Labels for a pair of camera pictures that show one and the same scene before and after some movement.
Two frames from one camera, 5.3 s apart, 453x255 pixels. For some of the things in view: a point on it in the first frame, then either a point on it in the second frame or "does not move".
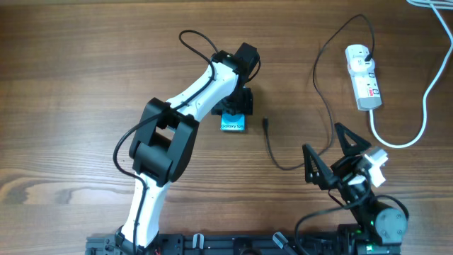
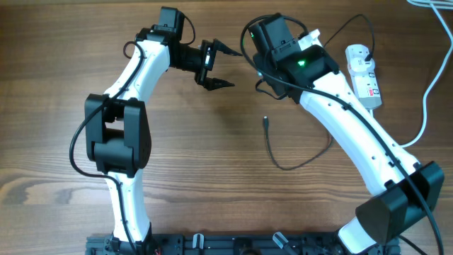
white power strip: (366, 88) does not move
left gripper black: (246, 107) to (207, 64)
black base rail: (199, 244) does not move
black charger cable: (320, 89) does not move
